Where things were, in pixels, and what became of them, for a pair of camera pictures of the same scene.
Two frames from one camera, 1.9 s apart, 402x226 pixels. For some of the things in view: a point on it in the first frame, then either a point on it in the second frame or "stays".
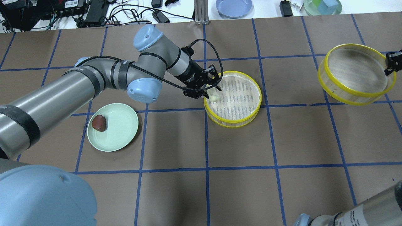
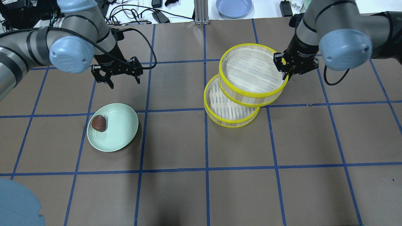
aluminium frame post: (201, 8) stays
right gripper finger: (393, 62) to (296, 60)
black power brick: (285, 9) stays
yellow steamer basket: (354, 74) to (248, 76)
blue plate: (234, 9) stays
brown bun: (99, 123) stays
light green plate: (122, 125) stays
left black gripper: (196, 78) to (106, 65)
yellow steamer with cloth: (240, 100) stays
